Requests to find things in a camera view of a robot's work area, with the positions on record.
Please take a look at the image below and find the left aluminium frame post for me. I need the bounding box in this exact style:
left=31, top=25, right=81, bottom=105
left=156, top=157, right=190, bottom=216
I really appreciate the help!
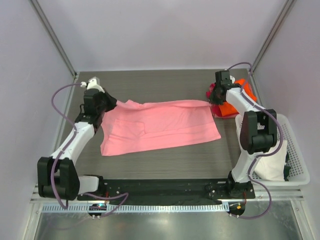
left=29, top=0, right=77, bottom=79

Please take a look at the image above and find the white plastic laundry basket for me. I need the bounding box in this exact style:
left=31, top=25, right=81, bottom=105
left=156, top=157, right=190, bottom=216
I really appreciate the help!
left=231, top=114, right=310, bottom=187

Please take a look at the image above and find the orange folded t shirt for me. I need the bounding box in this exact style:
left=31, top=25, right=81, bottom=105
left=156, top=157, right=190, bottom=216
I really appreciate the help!
left=217, top=78, right=257, bottom=118

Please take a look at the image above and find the right aluminium frame post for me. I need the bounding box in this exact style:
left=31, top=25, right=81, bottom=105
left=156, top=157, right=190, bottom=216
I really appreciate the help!
left=251, top=0, right=297, bottom=73

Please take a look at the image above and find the white slotted cable duct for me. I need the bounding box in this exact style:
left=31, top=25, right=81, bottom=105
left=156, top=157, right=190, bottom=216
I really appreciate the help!
left=41, top=202, right=230, bottom=214

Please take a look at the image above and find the white t shirt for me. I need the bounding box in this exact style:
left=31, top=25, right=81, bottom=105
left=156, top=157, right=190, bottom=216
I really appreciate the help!
left=254, top=140, right=288, bottom=182

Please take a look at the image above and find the pink t shirt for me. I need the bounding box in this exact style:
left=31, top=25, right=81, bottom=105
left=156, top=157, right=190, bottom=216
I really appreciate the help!
left=100, top=100, right=221, bottom=157

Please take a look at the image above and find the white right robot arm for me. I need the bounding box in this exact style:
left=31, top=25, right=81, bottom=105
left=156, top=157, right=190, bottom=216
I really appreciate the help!
left=209, top=70, right=279, bottom=198

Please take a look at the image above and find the dark green t shirt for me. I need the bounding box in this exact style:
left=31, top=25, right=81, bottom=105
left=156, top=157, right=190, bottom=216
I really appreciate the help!
left=283, top=152, right=291, bottom=182

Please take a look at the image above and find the aluminium frame post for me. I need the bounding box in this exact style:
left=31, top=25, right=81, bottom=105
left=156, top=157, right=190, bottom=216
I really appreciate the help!
left=251, top=0, right=297, bottom=73
left=29, top=0, right=77, bottom=79

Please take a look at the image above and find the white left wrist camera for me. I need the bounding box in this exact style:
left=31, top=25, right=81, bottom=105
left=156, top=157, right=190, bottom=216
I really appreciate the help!
left=80, top=77, right=105, bottom=93

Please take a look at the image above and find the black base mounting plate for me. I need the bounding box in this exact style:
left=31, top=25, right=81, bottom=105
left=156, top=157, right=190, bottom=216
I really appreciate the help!
left=77, top=177, right=256, bottom=206

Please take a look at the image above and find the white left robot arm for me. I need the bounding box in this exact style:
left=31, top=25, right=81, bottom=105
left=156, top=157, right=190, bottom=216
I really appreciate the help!
left=37, top=88, right=117, bottom=201

